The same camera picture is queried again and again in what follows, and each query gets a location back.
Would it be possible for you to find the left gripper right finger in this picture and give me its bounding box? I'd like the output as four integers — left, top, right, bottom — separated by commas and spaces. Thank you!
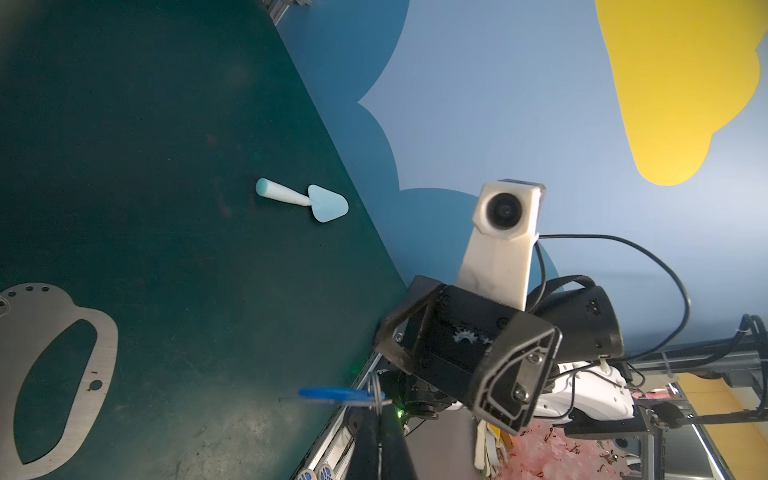
379, 405, 417, 480

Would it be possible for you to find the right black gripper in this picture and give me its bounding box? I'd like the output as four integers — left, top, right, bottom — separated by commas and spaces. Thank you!
374, 276, 562, 435

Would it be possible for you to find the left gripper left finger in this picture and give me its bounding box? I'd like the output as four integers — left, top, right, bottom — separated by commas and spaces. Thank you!
346, 407, 380, 480

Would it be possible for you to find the key with blue tag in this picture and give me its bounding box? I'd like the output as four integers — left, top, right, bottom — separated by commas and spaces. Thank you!
298, 387, 375, 404

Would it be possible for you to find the silver metal keyring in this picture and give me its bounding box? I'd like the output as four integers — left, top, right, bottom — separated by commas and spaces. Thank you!
368, 371, 385, 415

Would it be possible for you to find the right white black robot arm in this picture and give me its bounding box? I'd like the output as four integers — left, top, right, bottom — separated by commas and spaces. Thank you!
375, 276, 651, 440

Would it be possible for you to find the right blue dotted work glove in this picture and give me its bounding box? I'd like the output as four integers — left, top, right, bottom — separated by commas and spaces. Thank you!
314, 463, 336, 480

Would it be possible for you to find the blue dotted work glove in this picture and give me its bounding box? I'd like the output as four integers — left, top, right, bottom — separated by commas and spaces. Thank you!
314, 463, 336, 480
296, 468, 319, 480

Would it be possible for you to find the left blue dotted work glove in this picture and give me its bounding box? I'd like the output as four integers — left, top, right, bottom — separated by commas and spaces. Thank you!
296, 468, 319, 480

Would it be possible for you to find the light blue toy spatula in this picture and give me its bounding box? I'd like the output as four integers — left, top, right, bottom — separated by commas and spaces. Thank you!
255, 178, 349, 223

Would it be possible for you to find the front aluminium rail base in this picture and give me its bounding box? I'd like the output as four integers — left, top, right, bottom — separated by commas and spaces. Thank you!
296, 316, 767, 479

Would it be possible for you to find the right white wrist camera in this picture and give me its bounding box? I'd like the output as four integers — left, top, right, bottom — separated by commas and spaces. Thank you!
456, 179, 546, 311

